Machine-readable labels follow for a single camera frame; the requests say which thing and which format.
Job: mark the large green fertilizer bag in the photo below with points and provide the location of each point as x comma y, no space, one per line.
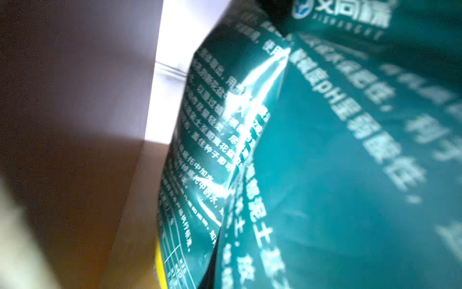
318,146

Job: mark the wooden two-tier shelf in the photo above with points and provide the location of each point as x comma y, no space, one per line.
76,80

